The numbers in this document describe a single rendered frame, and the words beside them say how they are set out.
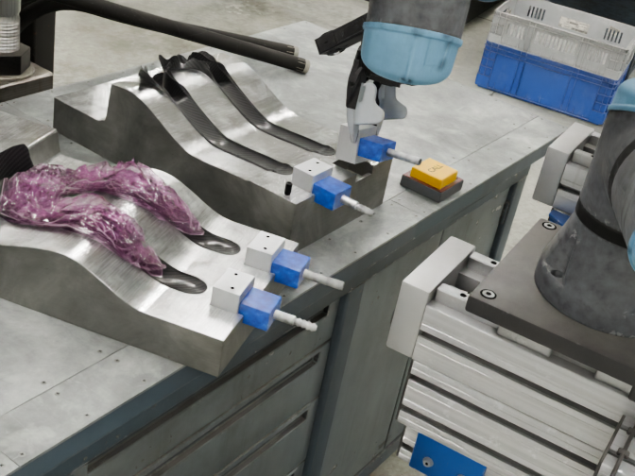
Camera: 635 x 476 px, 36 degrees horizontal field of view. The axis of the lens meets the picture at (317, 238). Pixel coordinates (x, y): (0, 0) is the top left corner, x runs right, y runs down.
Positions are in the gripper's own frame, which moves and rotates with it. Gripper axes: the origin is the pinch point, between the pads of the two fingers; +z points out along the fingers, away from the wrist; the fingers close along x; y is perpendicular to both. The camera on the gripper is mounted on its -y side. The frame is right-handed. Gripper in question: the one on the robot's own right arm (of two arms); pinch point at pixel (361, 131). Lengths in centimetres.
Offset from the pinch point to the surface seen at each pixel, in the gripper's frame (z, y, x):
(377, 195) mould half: 11.4, 0.7, 7.0
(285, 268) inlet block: 13.0, 8.3, -28.0
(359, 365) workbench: 48, -4, 19
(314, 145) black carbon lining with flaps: 4.7, -9.0, 1.4
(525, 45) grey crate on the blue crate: 18, -92, 288
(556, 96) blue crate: 37, -76, 294
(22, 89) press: 8, -71, -5
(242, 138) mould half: 4.6, -17.4, -6.5
